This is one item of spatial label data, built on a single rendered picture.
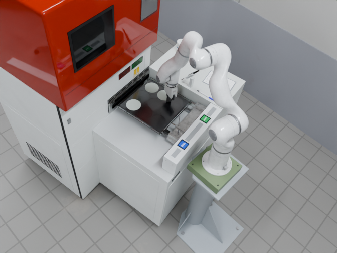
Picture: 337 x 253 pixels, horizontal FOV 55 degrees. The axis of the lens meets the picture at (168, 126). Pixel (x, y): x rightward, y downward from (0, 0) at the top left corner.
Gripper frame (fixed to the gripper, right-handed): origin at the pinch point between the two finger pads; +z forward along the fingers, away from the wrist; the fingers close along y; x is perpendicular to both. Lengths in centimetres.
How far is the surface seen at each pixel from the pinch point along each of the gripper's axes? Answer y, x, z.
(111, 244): -46, 66, 92
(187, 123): -21.4, -3.2, 4.4
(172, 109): -7.1, 1.2, 2.5
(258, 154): -30, -94, 92
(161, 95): 7.0, 2.2, 2.4
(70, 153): -4, 73, 15
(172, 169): -48, 24, 5
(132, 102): 9.8, 23.6, 2.4
